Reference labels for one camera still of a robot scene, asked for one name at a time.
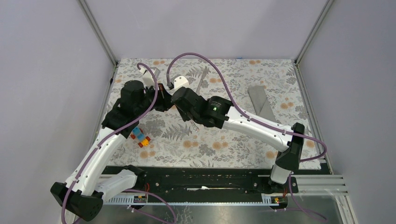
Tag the floral patterned tablecloth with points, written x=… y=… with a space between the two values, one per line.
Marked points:
x=175 y=144

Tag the aluminium frame post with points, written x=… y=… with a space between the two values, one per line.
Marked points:
x=97 y=31
x=314 y=30

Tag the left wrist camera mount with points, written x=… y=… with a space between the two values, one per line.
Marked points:
x=147 y=77

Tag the grey cloth napkin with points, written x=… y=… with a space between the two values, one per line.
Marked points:
x=261 y=103

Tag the left aluminium frame post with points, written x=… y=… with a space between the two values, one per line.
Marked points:
x=97 y=31

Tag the right aluminium frame post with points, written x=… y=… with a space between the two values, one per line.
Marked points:
x=314 y=30

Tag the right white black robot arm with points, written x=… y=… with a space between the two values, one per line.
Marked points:
x=222 y=113

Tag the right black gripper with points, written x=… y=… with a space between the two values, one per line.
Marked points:
x=185 y=116

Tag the blue orange toy car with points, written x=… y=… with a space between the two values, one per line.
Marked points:
x=138 y=135

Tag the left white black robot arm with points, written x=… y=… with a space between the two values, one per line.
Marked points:
x=82 y=194

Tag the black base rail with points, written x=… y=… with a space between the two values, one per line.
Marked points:
x=211 y=185

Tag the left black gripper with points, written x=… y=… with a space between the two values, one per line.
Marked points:
x=166 y=103

